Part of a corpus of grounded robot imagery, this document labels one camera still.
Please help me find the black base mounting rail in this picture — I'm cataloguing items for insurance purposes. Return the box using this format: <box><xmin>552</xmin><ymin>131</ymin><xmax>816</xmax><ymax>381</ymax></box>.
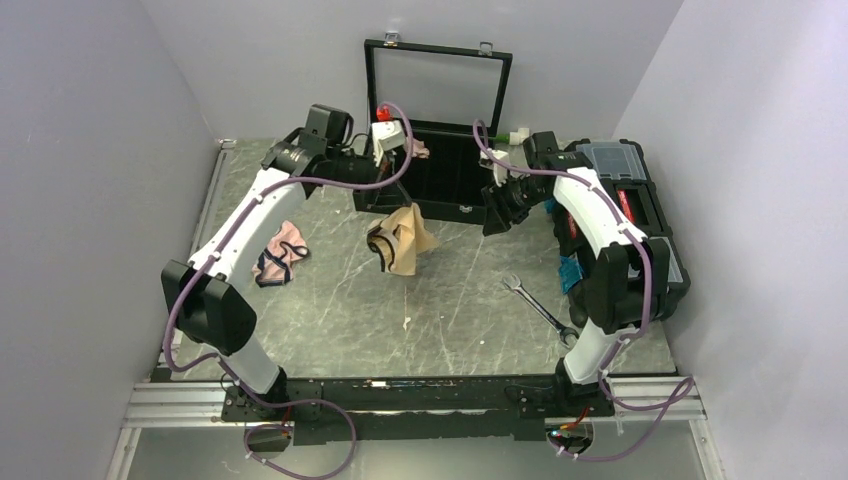
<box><xmin>221</xmin><ymin>373</ymin><xmax>614</xmax><ymax>446</ymax></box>

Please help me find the rolled pink underwear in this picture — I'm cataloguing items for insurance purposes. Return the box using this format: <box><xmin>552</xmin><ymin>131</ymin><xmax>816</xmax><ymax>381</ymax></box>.
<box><xmin>412</xmin><ymin>139</ymin><xmax>431</xmax><ymax>159</ymax></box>

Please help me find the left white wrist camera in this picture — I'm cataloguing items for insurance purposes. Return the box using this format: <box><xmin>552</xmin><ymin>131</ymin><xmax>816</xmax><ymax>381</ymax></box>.
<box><xmin>370</xmin><ymin>104</ymin><xmax>406</xmax><ymax>167</ymax></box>

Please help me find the steel combination wrench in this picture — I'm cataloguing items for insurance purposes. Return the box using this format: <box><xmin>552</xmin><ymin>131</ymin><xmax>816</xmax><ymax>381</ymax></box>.
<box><xmin>501</xmin><ymin>274</ymin><xmax>580</xmax><ymax>348</ymax></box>

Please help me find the black compartment storage box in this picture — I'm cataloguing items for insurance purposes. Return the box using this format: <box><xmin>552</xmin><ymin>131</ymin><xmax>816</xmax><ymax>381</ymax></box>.
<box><xmin>353</xmin><ymin>39</ymin><xmax>513</xmax><ymax>225</ymax></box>

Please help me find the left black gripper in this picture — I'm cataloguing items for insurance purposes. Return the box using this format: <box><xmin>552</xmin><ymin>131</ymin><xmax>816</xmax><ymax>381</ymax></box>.
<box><xmin>327</xmin><ymin>142</ymin><xmax>411</xmax><ymax>209</ymax></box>

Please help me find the pink underwear navy trim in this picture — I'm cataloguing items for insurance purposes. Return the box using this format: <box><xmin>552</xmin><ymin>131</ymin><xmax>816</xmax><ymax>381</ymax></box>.
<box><xmin>252</xmin><ymin>221</ymin><xmax>311</xmax><ymax>288</ymax></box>

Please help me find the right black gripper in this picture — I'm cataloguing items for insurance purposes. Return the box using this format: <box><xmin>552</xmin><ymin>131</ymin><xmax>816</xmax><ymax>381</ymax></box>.
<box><xmin>482</xmin><ymin>175</ymin><xmax>550</xmax><ymax>237</ymax></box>

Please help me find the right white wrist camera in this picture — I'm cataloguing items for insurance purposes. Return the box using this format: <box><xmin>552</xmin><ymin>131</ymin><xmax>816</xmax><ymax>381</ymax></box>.
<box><xmin>481</xmin><ymin>150</ymin><xmax>511</xmax><ymax>187</ymax></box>

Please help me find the beige underwear navy trim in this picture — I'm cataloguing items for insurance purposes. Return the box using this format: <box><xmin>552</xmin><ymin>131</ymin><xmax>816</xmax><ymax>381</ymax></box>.
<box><xmin>366</xmin><ymin>203</ymin><xmax>440</xmax><ymax>276</ymax></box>

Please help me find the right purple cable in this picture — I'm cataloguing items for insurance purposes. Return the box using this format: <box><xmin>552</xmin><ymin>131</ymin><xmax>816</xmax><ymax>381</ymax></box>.
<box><xmin>471</xmin><ymin>119</ymin><xmax>694</xmax><ymax>464</ymax></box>

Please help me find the green white pipe fitting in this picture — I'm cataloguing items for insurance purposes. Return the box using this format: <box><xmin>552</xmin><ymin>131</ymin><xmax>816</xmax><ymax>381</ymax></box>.
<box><xmin>493</xmin><ymin>127</ymin><xmax>531</xmax><ymax>146</ymax></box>

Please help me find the black plastic toolbox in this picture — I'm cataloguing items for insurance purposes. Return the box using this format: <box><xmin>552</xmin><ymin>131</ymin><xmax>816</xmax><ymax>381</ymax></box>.
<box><xmin>541</xmin><ymin>139</ymin><xmax>691</xmax><ymax>333</ymax></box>

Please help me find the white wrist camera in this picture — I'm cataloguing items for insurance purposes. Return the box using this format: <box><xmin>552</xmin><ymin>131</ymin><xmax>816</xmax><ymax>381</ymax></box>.
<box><xmin>370</xmin><ymin>104</ymin><xmax>406</xmax><ymax>167</ymax></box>
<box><xmin>481</xmin><ymin>150</ymin><xmax>511</xmax><ymax>187</ymax></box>

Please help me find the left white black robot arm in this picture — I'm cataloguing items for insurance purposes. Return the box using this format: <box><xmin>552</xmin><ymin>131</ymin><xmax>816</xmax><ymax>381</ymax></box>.
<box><xmin>161</xmin><ymin>102</ymin><xmax>414</xmax><ymax>420</ymax></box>

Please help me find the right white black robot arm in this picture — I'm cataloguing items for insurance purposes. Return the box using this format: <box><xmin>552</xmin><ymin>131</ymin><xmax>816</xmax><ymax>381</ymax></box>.
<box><xmin>477</xmin><ymin>132</ymin><xmax>686</xmax><ymax>415</ymax></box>

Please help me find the aluminium frame rail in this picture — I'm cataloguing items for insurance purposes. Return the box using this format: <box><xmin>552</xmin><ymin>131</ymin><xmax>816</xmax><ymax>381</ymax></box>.
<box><xmin>106</xmin><ymin>139</ymin><xmax>237</xmax><ymax>479</ymax></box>

